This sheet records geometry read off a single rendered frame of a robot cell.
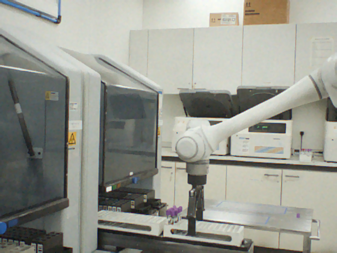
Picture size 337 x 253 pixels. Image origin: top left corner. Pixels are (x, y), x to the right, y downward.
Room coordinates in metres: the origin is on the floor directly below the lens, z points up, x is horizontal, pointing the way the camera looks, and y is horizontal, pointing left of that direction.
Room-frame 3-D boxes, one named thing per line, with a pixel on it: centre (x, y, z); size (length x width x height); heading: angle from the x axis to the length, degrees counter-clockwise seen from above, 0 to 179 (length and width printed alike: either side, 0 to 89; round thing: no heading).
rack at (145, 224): (1.64, 0.16, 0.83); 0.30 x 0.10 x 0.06; 71
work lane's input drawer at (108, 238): (1.58, -0.01, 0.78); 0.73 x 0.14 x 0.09; 71
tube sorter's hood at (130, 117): (1.96, 0.40, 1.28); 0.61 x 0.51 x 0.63; 161
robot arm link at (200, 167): (1.55, -0.10, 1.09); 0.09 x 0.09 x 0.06
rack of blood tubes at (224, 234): (1.54, -0.14, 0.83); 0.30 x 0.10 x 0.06; 71
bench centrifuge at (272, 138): (4.02, -0.92, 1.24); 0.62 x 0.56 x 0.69; 162
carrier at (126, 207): (1.81, 0.20, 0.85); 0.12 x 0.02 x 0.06; 162
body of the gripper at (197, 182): (1.55, -0.10, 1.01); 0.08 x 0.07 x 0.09; 161
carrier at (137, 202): (1.96, 0.15, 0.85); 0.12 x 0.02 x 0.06; 161
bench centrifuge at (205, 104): (4.20, -0.37, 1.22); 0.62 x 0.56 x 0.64; 160
